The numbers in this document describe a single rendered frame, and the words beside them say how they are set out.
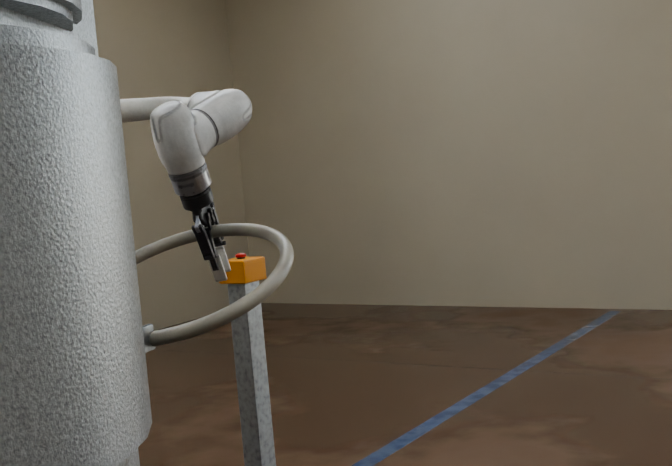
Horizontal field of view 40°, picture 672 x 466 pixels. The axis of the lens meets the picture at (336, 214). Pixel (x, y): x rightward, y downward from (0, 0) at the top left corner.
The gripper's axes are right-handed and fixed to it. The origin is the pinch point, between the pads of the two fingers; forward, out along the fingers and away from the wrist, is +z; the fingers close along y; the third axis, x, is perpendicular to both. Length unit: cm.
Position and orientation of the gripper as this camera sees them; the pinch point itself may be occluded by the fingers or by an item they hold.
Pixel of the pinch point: (219, 264)
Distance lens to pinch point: 224.9
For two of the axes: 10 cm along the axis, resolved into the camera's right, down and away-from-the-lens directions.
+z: 2.4, 8.8, 4.0
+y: -1.0, 4.4, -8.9
